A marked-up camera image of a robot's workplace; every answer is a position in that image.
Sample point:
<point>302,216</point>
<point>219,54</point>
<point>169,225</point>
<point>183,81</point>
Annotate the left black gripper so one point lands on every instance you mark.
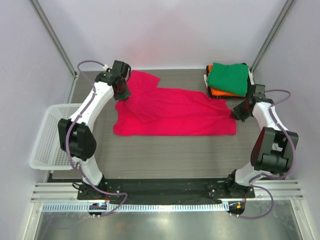
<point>125,96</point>

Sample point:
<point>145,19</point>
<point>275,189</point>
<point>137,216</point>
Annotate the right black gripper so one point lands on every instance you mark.
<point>236,112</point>

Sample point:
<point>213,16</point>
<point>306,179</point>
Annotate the pink t shirt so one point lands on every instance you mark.
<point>157,111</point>

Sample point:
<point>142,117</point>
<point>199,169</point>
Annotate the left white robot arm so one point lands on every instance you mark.
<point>76,132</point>

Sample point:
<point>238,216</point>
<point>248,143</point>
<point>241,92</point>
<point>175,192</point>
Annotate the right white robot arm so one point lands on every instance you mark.
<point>274,153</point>

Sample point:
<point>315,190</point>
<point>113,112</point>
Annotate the black folded t shirt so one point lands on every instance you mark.
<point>228,80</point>

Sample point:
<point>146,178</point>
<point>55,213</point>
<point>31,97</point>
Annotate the orange folded t shirt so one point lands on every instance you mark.
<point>215,93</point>

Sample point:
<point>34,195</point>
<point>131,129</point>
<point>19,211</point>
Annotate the green folded t shirt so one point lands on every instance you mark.
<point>229,78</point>

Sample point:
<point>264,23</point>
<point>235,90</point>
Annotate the white folded t shirt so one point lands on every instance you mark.
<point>250,80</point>

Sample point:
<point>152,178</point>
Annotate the white plastic basket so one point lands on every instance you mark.
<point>46,153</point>

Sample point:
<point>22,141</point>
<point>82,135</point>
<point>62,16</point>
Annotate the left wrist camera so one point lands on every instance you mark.
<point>120,68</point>

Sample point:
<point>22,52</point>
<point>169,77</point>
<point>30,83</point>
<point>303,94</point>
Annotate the aluminium rail frame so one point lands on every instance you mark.
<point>64,192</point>

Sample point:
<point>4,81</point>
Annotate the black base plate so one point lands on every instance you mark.
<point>174,190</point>

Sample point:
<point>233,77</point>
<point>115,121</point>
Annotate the white slotted cable duct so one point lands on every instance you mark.
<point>96,207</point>

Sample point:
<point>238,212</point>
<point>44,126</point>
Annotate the left aluminium corner post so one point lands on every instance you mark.
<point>53,36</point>

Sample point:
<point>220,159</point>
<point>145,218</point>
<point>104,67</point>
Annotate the aluminium corner post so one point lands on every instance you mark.
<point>280,19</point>
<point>53,36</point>

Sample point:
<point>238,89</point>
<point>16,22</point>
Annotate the right aluminium corner post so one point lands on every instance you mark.
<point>280,19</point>

